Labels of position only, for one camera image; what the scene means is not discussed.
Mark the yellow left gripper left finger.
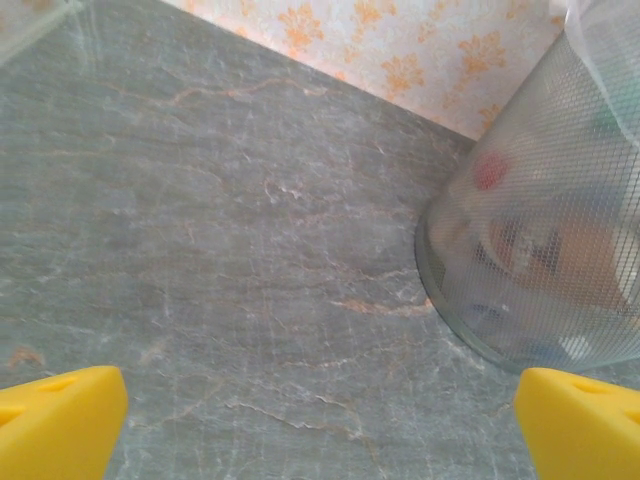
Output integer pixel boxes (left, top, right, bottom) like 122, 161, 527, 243
0, 364, 130, 480

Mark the grey mesh waste bin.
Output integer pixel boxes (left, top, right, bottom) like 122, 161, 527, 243
414, 29, 640, 374

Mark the red label tea bottle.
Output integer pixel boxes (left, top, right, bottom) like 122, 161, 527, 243
482, 209, 631, 311

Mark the clear tube bottle blue cap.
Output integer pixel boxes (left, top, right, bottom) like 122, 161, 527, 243
0, 0, 84, 66

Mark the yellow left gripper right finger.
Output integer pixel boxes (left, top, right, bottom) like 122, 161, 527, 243
514, 367, 640, 480

